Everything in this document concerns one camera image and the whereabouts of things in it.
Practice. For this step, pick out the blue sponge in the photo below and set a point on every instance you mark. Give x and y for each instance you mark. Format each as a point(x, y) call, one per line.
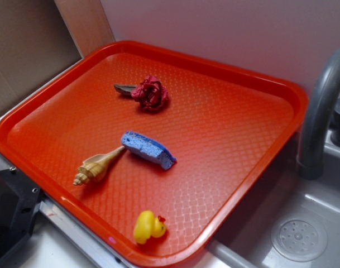
point(148, 149)

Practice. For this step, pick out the red cloth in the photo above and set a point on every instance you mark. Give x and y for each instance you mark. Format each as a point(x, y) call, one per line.
point(150, 94)

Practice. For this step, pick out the orange plastic tray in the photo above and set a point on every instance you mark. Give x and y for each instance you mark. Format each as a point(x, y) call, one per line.
point(223, 124)

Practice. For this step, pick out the brown cardboard panel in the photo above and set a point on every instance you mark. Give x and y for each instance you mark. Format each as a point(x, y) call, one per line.
point(35, 46)

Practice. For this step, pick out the black metal bracket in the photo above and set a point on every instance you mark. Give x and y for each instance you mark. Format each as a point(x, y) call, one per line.
point(19, 202)

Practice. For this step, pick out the sink drain cover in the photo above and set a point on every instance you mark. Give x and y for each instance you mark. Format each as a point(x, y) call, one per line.
point(299, 238)

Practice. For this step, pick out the yellow rubber duck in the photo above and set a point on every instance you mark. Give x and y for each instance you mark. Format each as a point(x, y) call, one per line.
point(148, 225)

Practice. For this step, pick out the beige conch seashell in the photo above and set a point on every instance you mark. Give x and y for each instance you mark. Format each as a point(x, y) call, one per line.
point(95, 168)

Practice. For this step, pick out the grey toy faucet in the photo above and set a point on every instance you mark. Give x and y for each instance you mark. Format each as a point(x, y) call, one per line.
point(318, 118)

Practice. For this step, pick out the grey toy sink basin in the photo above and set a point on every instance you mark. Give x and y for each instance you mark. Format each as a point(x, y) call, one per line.
point(244, 239)

